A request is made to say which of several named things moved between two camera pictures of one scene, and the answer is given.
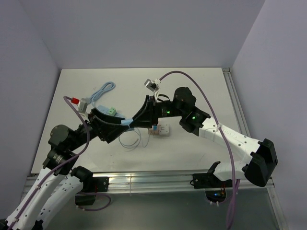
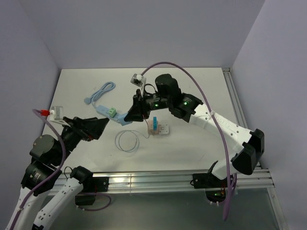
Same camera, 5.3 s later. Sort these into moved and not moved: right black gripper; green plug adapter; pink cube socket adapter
Moved: right black gripper
Not moved: green plug adapter; pink cube socket adapter
